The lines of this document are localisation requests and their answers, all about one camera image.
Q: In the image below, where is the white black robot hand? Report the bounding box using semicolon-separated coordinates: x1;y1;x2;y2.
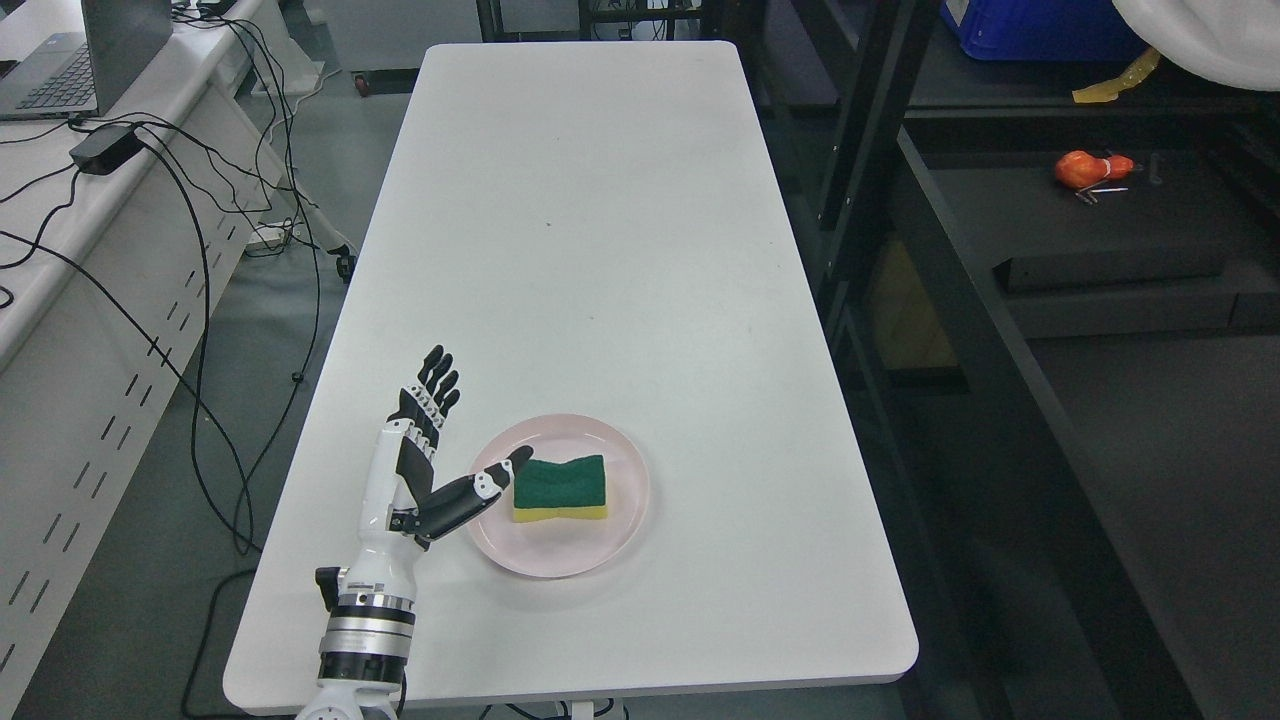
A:
335;345;534;606

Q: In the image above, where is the green yellow sponge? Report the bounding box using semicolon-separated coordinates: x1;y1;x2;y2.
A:
511;454;609;523

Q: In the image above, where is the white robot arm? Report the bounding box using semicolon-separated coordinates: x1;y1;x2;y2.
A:
296;566;416;719

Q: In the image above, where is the black metal shelf rack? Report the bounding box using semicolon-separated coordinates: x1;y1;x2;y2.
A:
754;1;1277;719

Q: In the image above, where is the white cloth cover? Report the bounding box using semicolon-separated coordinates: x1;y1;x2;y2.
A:
1114;1;1279;92

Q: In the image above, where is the pink plate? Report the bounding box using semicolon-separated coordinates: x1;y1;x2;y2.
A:
468;414;652;579

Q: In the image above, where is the white power strip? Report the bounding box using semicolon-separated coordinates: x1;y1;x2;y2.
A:
244;223;293;252

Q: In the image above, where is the white side desk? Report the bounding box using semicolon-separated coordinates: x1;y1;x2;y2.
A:
1;1;314;714

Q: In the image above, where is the black power adapter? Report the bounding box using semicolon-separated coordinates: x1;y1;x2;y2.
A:
68;126;143;176

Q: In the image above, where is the grey laptop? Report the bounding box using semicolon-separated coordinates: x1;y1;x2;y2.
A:
3;1;172;120

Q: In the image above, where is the blue plastic bin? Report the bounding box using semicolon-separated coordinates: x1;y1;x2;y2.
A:
940;1;1148;61

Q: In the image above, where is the yellow tape strip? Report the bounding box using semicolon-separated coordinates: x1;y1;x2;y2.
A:
1071;46;1162;105

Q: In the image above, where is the black cable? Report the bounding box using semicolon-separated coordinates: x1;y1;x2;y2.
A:
0;120;262;556

